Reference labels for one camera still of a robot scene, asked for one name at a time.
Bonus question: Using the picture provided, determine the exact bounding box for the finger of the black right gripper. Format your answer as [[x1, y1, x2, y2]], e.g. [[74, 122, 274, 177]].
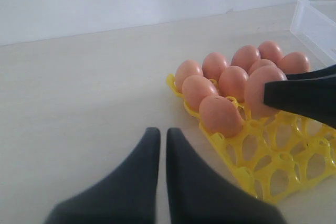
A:
[[264, 76, 335, 129], [286, 65, 336, 80]]

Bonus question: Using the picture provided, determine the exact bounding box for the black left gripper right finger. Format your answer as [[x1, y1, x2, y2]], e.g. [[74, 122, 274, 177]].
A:
[[166, 128, 286, 223]]

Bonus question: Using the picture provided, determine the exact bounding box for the yellow plastic egg tray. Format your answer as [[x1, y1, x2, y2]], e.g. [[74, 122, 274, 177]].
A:
[[166, 73, 336, 204]]

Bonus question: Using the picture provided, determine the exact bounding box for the clear plastic bin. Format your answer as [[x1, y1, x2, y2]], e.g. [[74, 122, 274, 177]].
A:
[[290, 0, 335, 66]]

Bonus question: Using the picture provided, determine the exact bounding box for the brown egg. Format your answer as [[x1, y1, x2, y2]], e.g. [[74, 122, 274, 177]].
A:
[[218, 66, 249, 102], [182, 75, 218, 112], [248, 59, 276, 76], [230, 45, 261, 72], [199, 96, 244, 137], [175, 60, 203, 93], [277, 51, 311, 74], [202, 52, 229, 81], [244, 66, 287, 118], [258, 41, 284, 65]]

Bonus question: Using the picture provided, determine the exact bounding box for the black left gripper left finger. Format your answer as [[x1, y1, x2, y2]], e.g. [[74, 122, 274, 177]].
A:
[[45, 127, 161, 223]]

